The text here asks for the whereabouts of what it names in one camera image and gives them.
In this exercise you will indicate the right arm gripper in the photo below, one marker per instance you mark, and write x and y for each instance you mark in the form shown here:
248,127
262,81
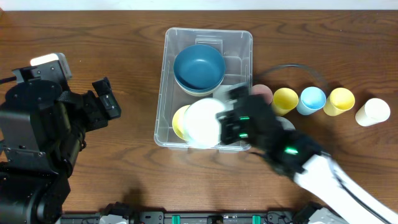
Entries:
232,125

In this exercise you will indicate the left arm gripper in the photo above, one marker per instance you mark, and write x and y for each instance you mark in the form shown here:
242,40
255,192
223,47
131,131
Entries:
106,99

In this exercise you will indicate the light blue bowl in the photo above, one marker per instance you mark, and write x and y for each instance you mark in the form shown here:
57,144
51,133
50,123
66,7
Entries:
284,123

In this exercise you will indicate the white bowl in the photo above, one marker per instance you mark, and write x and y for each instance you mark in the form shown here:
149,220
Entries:
200,125

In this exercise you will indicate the cream bowl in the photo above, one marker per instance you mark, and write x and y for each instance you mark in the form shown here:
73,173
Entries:
198,94

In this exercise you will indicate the yellow bowl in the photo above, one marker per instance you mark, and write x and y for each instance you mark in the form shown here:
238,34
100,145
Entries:
177,121

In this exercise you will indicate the dark blue bowl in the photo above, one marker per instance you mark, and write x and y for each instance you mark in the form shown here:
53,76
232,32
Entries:
220,82
199,67

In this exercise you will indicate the yellow cup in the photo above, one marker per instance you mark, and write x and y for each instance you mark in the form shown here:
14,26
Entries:
339,101
284,101

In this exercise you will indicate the cream white cup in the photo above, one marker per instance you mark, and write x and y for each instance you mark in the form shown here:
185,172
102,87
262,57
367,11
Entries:
372,112

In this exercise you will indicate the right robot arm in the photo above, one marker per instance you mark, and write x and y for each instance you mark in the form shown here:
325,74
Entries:
298,157

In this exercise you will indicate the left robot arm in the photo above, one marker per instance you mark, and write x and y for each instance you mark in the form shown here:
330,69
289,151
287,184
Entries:
44,129

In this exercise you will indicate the white label in container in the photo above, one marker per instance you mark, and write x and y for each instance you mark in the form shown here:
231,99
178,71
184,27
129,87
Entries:
222,93

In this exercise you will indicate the clear plastic storage container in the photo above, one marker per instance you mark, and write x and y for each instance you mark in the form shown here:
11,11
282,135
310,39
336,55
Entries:
236,48

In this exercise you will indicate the light blue cup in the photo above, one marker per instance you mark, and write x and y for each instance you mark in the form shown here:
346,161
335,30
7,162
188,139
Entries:
311,100

